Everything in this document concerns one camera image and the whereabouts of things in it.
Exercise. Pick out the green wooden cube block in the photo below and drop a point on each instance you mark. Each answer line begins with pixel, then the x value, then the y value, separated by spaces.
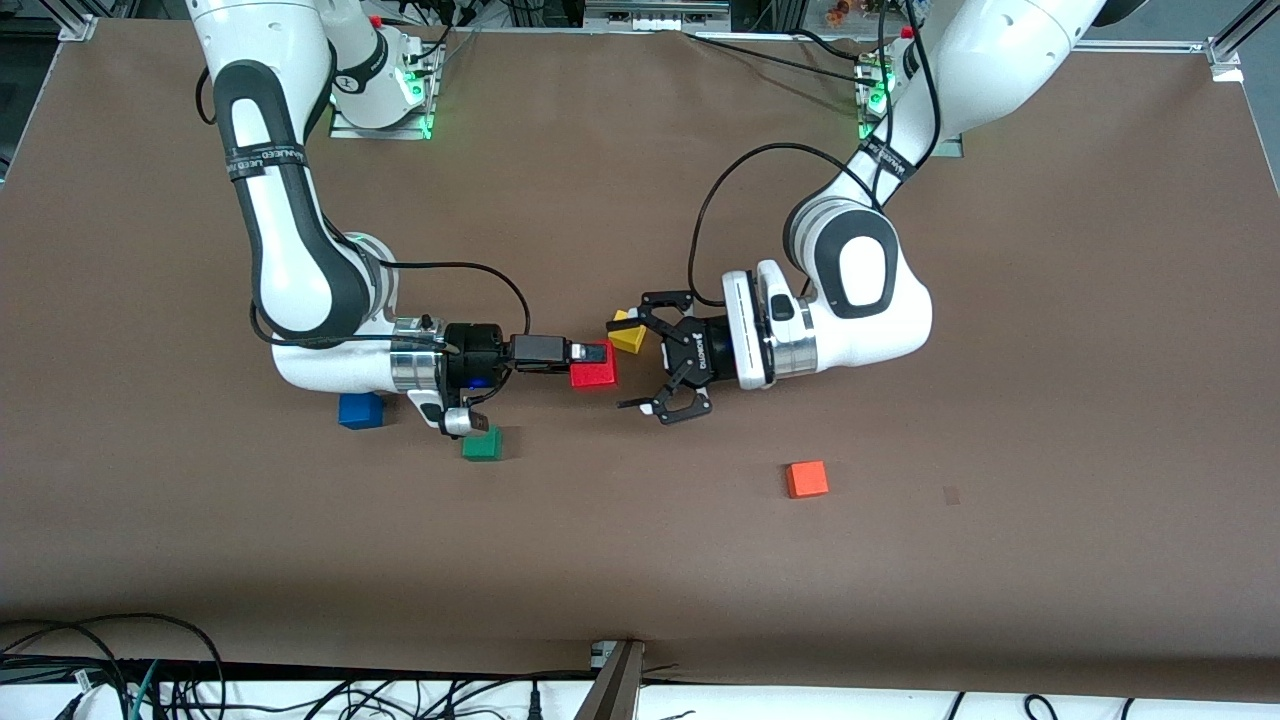
pixel 483 446

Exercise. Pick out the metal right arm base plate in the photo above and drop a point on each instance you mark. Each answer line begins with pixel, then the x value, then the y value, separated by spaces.
pixel 425 110

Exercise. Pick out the grey metal power strip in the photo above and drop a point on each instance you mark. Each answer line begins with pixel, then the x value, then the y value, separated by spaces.
pixel 655 15

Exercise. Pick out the red wooden cube block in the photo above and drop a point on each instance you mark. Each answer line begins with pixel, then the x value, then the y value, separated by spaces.
pixel 593 377

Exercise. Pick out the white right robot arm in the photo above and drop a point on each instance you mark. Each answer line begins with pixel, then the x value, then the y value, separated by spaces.
pixel 290 260

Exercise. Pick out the yellow wooden cube block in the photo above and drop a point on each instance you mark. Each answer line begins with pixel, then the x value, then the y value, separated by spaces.
pixel 632 340

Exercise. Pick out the aluminium corner bracket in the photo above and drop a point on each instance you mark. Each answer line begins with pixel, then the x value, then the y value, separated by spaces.
pixel 80 28
pixel 1226 60

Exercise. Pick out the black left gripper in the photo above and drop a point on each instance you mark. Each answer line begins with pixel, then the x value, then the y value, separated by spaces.
pixel 708 354

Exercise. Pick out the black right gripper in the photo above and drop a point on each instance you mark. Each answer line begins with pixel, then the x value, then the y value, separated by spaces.
pixel 476 351

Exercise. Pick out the blue wooden cube block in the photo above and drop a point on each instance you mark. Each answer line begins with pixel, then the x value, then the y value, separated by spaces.
pixel 358 412

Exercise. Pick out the orange wooden cube block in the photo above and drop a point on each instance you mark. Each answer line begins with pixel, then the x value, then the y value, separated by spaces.
pixel 806 479

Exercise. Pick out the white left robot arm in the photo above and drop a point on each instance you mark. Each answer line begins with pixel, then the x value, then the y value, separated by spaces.
pixel 860 270

